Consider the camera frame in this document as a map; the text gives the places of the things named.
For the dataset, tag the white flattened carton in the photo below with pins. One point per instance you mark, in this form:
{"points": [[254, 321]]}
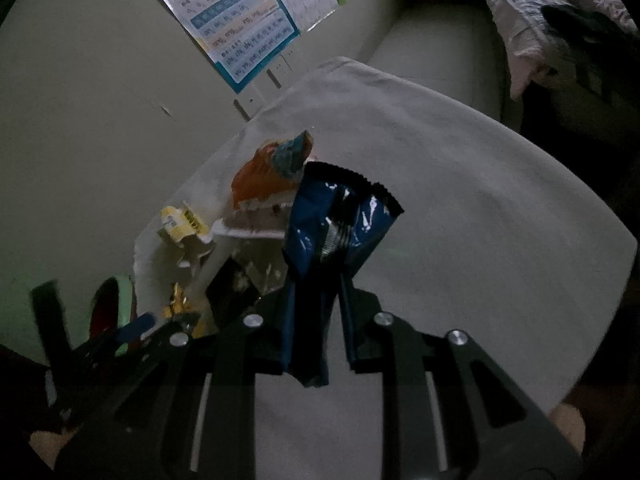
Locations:
{"points": [[250, 220]]}

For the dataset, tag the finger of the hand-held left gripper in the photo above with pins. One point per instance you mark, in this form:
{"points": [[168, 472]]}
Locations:
{"points": [[52, 320], [136, 327]]}

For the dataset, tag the dark blue snack wrapper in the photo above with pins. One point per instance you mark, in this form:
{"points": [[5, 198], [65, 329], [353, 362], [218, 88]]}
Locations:
{"points": [[325, 220]]}

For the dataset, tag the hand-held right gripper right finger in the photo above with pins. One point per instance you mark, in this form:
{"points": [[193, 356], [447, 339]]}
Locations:
{"points": [[362, 330]]}

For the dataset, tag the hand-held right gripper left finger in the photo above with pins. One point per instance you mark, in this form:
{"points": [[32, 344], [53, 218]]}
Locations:
{"points": [[270, 340]]}

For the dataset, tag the clear plastic wrapper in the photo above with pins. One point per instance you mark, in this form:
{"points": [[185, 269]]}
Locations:
{"points": [[260, 270]]}

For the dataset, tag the white tablecloth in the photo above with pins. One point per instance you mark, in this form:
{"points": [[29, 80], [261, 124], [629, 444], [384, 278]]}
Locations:
{"points": [[450, 210]]}

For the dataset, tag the gold foil wrapper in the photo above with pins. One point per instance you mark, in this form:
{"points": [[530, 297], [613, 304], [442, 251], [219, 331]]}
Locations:
{"points": [[177, 305]]}

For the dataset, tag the yellow packet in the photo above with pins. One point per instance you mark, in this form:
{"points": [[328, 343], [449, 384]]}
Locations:
{"points": [[182, 221]]}

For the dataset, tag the green rimmed bin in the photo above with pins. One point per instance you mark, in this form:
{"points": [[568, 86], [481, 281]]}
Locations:
{"points": [[102, 310]]}

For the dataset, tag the light checked quilt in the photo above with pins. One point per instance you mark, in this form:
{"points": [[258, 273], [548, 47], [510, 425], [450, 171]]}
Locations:
{"points": [[520, 15]]}

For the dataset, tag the orange snack wrapper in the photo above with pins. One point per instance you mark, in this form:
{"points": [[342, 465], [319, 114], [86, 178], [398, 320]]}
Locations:
{"points": [[260, 175]]}

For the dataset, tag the blue striped wall poster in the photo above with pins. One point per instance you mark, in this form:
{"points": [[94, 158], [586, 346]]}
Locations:
{"points": [[235, 25]]}

